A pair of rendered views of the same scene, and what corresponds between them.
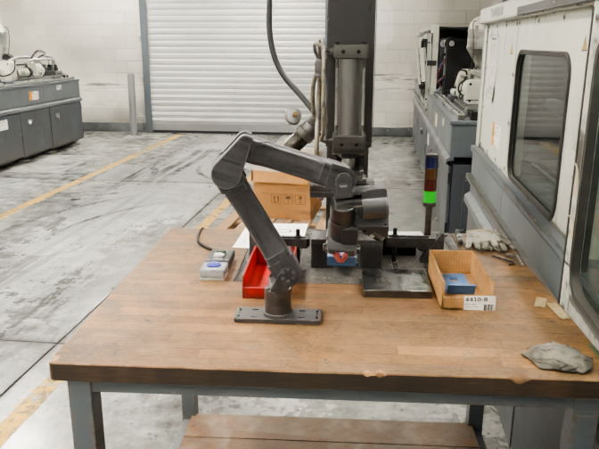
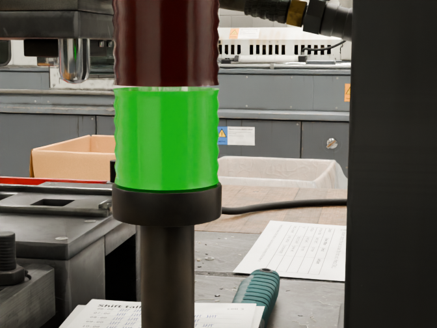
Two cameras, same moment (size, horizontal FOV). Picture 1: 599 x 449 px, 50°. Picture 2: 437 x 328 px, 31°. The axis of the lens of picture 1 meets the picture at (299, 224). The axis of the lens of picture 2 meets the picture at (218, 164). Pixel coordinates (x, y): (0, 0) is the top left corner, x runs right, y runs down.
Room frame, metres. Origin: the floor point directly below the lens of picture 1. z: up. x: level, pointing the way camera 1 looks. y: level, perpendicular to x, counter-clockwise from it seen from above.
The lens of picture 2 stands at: (1.97, -0.67, 1.10)
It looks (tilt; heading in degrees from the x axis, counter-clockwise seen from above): 8 degrees down; 97
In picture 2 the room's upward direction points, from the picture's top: straight up
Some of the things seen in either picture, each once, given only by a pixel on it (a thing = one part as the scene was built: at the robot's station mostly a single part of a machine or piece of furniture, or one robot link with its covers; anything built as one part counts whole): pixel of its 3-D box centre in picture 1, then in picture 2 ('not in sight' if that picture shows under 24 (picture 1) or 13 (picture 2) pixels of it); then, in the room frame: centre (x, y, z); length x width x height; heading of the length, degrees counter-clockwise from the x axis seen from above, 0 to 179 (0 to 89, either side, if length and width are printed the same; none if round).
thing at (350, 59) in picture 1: (347, 99); not in sight; (1.78, -0.13, 1.37); 0.11 x 0.09 x 0.30; 86
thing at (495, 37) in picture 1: (491, 65); not in sight; (3.26, -0.94, 1.41); 0.25 x 0.01 x 0.33; 173
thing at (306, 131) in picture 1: (308, 130); not in sight; (2.07, -0.03, 1.25); 0.19 x 0.07 x 0.19; 86
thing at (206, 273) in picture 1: (214, 275); not in sight; (1.67, 0.23, 0.90); 0.07 x 0.07 x 0.06; 86
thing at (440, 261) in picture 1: (459, 279); not in sight; (1.57, -0.41, 0.93); 0.25 x 0.13 x 0.08; 176
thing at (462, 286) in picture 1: (455, 279); not in sight; (1.59, -0.41, 0.92); 0.15 x 0.07 x 0.03; 177
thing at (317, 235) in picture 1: (346, 236); (54, 213); (1.78, -0.14, 0.98); 0.20 x 0.10 x 0.01; 86
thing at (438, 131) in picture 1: (467, 136); not in sight; (7.34, -1.89, 0.49); 5.51 x 1.02 x 0.97; 173
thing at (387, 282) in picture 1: (395, 282); not in sight; (1.60, -0.25, 0.91); 0.17 x 0.16 x 0.02; 86
